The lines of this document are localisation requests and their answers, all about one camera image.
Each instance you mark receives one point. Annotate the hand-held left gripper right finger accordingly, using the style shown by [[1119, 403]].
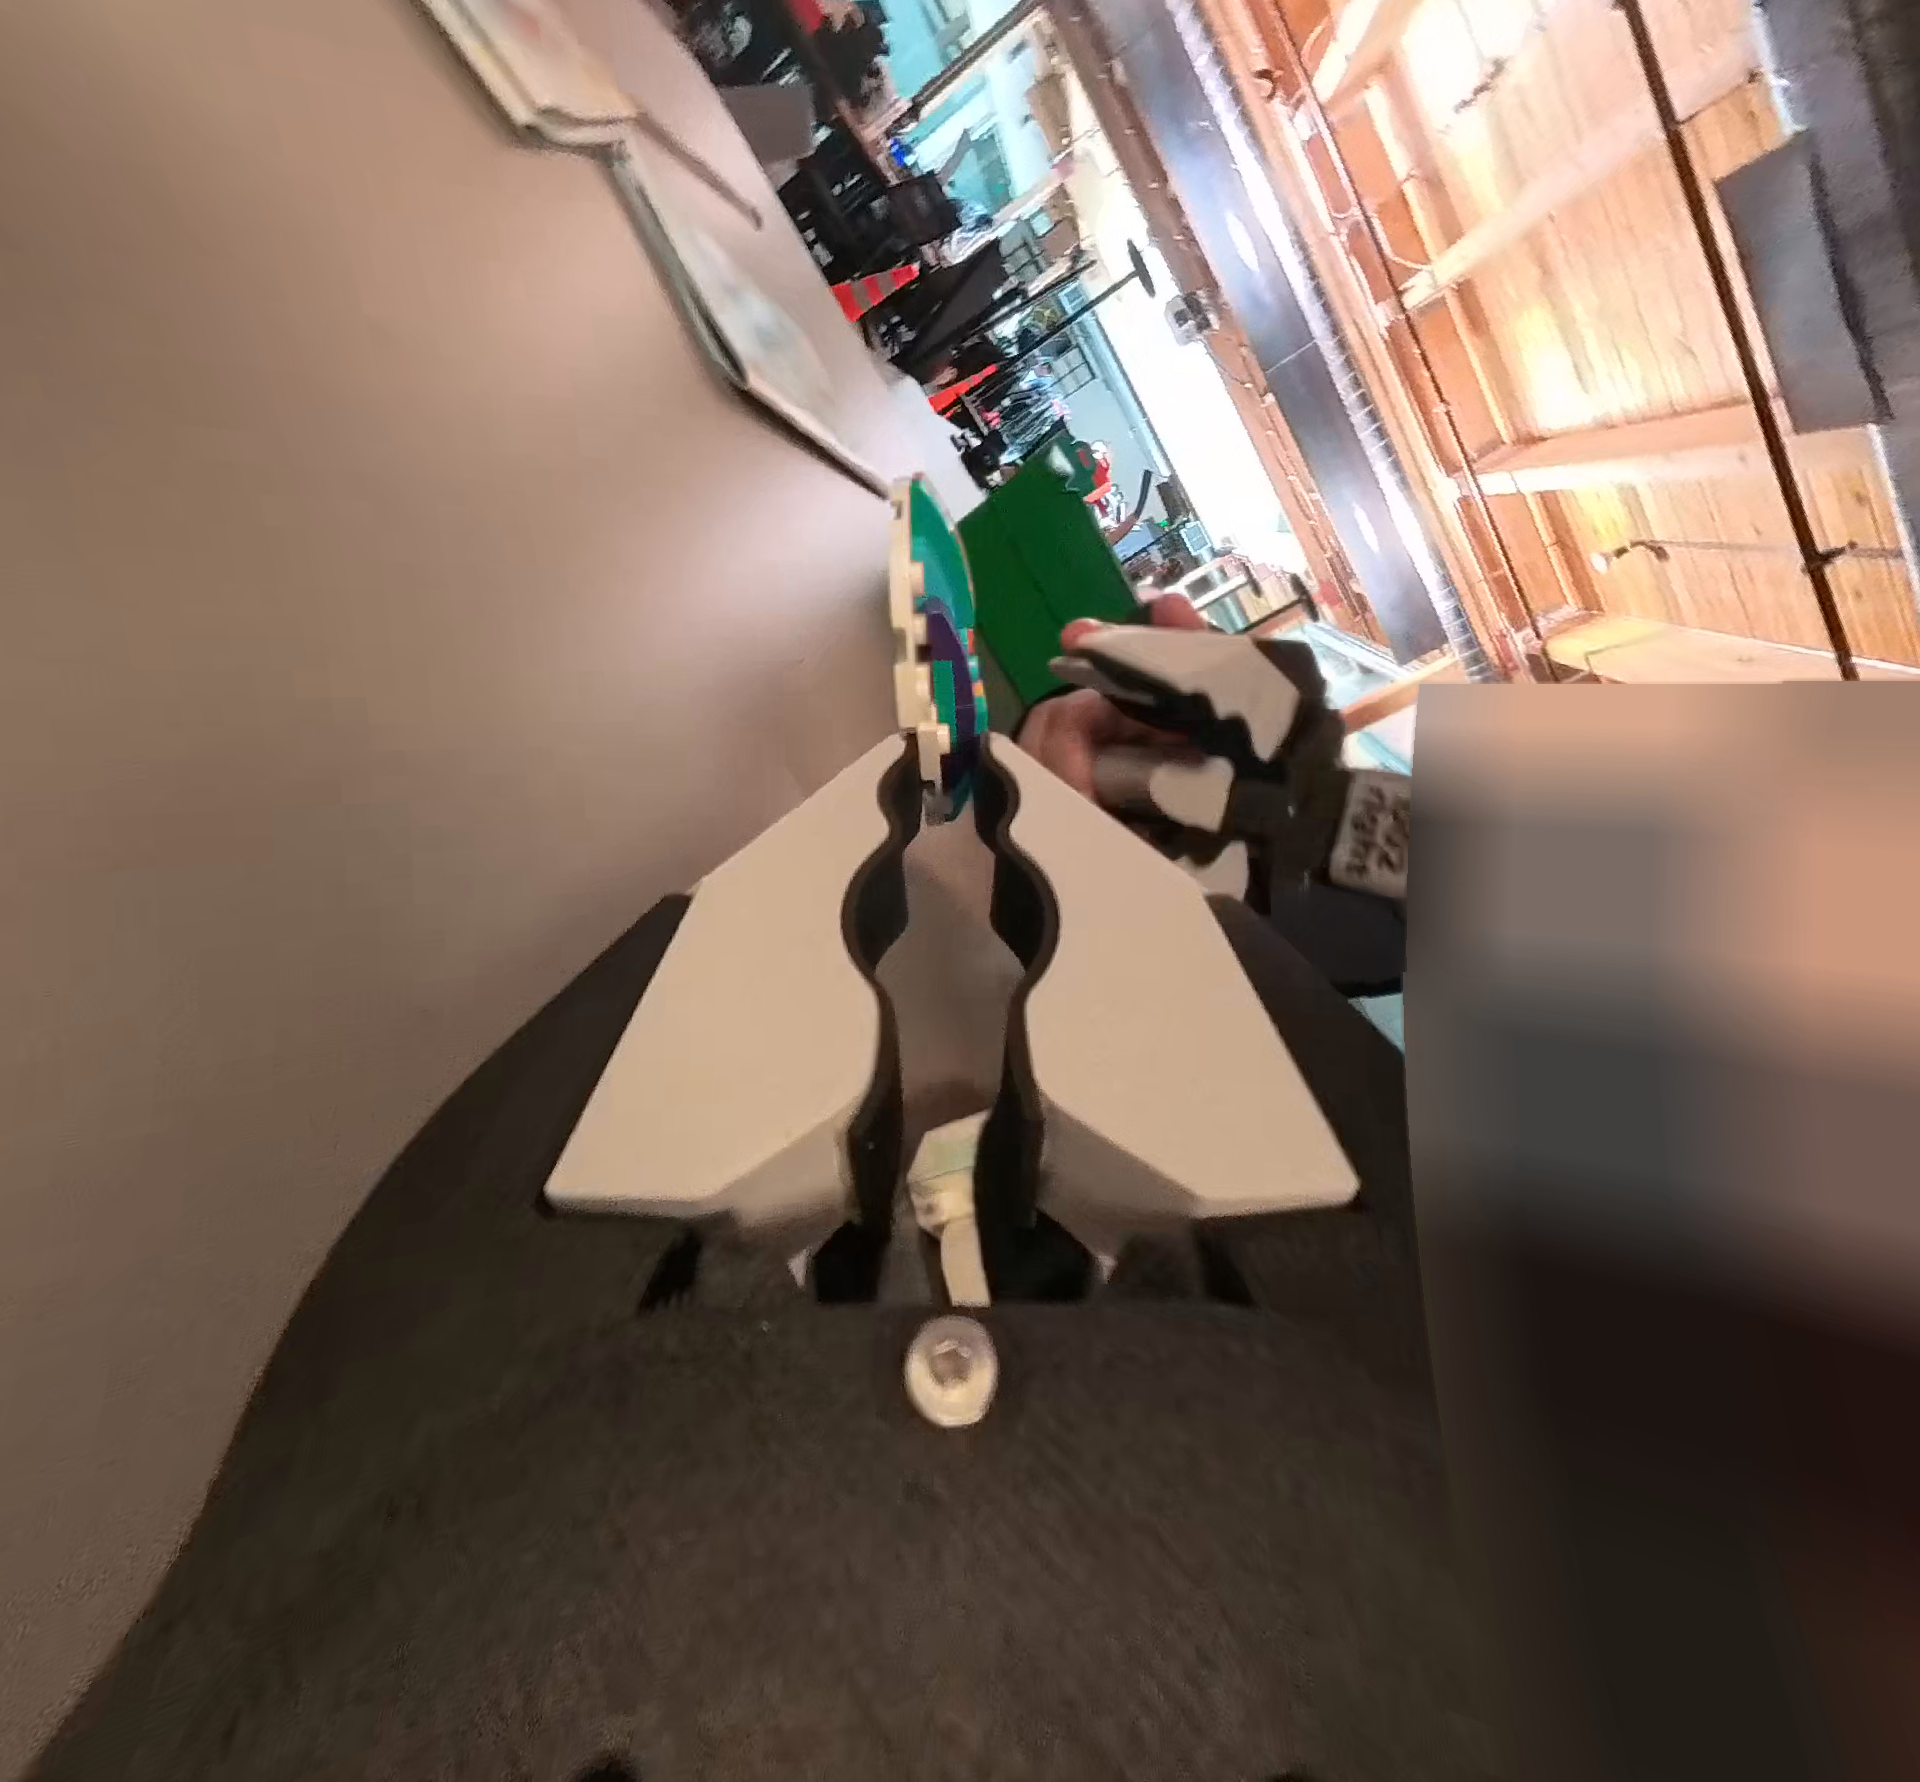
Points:
[[1172, 1048]]

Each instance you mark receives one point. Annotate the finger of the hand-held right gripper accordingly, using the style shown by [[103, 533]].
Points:
[[1200, 672], [1200, 816]]

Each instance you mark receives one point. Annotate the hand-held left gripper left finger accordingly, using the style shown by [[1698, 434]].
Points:
[[720, 1033]]

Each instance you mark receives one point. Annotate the rainbow toy brick disc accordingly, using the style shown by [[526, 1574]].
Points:
[[944, 566]]

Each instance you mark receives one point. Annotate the person's right hand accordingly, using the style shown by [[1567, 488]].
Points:
[[1072, 747]]

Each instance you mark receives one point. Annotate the green plastic bin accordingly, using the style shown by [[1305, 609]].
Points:
[[1035, 566]]

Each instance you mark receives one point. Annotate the black stacked crates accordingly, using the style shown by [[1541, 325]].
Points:
[[886, 213]]

